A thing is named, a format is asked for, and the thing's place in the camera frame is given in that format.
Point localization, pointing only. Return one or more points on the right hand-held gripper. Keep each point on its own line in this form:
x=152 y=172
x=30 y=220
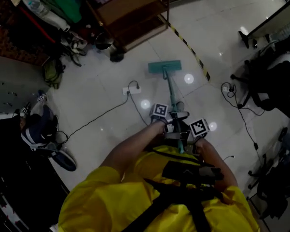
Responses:
x=198 y=127

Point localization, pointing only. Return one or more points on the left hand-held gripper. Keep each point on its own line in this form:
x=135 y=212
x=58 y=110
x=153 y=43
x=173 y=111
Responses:
x=160 y=110

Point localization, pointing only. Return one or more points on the teal mop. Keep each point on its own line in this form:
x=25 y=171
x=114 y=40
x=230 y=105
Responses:
x=164 y=66

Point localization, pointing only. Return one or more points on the person's left forearm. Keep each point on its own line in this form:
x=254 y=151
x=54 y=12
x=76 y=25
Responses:
x=132 y=144

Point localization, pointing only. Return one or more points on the person's right forearm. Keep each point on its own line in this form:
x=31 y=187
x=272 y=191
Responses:
x=217 y=163

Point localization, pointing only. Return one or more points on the person's right shoe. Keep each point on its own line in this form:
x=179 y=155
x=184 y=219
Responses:
x=180 y=105

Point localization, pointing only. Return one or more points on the black chest harness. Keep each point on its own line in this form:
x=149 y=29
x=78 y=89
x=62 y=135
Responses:
x=190 y=171

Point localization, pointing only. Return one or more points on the white power strip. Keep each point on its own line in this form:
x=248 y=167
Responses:
x=132 y=90

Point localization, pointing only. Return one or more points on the black yellow hazard tape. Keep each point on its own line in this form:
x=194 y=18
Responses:
x=191 y=49

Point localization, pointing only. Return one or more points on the black round object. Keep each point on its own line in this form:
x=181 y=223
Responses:
x=117 y=56

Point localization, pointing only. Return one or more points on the person's yellow shirt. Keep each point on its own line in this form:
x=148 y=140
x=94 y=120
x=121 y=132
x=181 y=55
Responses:
x=106 y=202

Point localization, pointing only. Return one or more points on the black office chair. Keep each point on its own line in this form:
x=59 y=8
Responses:
x=277 y=178
x=275 y=86

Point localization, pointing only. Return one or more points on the round metal trash bin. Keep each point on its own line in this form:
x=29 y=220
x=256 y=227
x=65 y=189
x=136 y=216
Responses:
x=103 y=41

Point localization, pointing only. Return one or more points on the desk partition on black feet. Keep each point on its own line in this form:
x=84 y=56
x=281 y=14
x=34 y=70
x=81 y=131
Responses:
x=272 y=20

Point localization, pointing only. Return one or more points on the olive green backpack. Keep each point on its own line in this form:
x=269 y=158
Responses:
x=51 y=74

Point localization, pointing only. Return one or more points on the green cloth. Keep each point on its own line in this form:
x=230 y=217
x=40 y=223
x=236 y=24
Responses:
x=62 y=1

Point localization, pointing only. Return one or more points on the red pole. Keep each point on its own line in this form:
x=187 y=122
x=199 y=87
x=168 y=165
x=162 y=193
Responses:
x=37 y=24

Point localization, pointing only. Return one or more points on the white garment bag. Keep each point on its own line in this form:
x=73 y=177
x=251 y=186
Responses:
x=44 y=11

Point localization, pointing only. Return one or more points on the grey table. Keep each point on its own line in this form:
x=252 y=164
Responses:
x=12 y=81

